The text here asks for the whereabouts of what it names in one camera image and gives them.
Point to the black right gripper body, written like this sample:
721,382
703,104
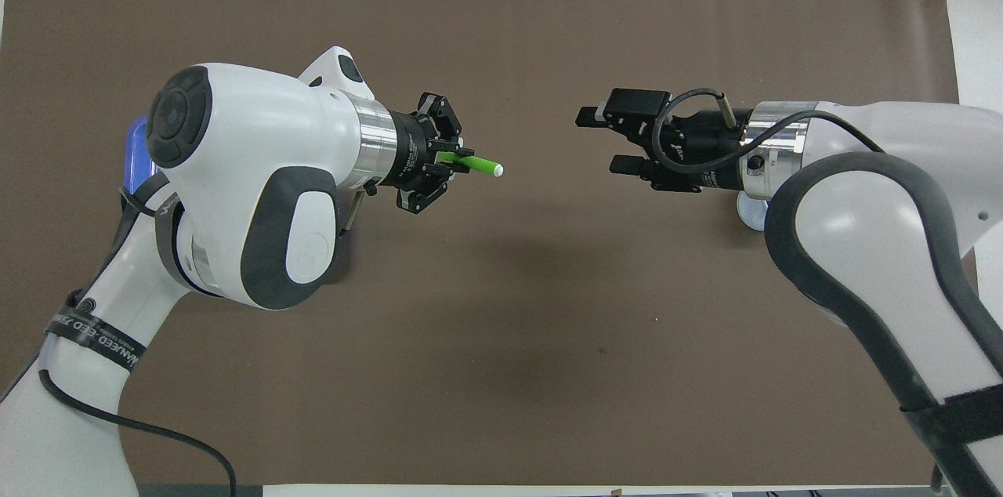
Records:
701,152

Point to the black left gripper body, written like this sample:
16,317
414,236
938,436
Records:
409,152

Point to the green highlighter pen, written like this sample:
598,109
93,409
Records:
478,165

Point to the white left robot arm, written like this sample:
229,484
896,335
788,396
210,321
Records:
251,168

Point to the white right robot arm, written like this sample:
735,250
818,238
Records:
862,246

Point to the translucent plastic cup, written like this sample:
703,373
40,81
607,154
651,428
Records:
752,211

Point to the brown paper table mat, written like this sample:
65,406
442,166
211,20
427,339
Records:
533,324

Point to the blue plastic tray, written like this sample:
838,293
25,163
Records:
137,160

